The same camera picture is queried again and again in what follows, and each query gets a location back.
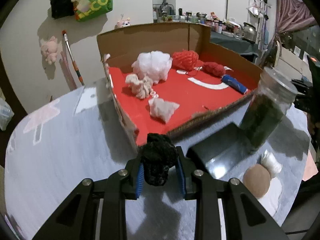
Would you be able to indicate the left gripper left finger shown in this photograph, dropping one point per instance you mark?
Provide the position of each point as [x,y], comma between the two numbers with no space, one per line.
[96,209]

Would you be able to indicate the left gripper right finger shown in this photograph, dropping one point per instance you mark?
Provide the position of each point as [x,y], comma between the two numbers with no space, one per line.
[228,201]

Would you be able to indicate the tan round powder puff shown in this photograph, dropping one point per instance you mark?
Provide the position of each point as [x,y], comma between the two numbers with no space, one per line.
[257,180]

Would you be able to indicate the blue cloth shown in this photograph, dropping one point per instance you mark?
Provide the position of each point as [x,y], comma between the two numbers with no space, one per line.
[235,84]

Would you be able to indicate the black scrunchie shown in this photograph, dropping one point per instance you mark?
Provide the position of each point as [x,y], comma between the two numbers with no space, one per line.
[159,155]

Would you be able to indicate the red knitted plush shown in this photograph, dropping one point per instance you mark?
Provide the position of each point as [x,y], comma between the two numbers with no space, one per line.
[215,69]

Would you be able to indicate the white cloth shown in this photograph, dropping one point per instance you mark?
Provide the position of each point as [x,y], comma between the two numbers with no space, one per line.
[162,109]

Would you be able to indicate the red mesh bath pouf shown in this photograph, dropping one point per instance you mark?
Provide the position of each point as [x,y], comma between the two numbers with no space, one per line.
[185,60]

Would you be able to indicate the cream crochet scrunchie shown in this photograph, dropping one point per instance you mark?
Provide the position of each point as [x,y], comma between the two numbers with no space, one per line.
[142,89]

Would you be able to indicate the white mesh bath pouf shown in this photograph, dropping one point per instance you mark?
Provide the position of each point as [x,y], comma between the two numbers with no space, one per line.
[155,65]

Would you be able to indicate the glass jar with metal lid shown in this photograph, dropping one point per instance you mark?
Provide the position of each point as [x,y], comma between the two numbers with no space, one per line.
[271,100]

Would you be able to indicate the white cotton pad roll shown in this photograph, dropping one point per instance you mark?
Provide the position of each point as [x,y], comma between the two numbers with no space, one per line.
[269,162]

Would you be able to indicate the floral patterned tin box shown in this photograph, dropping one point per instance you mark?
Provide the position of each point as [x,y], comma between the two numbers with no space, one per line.
[221,151]

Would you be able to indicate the dark green tablecloth table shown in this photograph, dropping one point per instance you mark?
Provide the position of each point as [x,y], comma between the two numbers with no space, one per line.
[246,49]

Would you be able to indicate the pink curtain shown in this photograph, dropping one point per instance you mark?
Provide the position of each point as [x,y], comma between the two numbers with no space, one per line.
[295,26]

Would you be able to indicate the steel kettle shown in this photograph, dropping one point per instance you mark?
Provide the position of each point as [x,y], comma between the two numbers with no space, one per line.
[249,33]

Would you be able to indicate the white wardrobe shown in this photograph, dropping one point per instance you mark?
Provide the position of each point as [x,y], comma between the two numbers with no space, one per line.
[241,11]

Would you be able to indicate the clear plastic bag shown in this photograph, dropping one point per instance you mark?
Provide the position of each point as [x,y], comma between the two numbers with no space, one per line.
[6,114]

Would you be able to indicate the red lined cardboard box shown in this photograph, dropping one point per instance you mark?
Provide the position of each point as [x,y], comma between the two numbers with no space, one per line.
[200,96]

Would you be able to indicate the pink plush pig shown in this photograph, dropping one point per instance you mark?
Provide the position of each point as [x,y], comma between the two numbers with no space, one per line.
[49,50]

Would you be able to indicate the pink cat plush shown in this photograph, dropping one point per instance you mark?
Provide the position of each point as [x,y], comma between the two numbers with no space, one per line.
[123,23]

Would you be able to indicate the black backpack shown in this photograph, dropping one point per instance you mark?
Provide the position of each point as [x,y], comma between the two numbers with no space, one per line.
[61,8]

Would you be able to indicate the green tote bag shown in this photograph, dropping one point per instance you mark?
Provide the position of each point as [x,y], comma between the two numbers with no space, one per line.
[88,9]

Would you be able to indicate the broom handle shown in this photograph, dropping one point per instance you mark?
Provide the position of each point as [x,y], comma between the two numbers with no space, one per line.
[75,66]

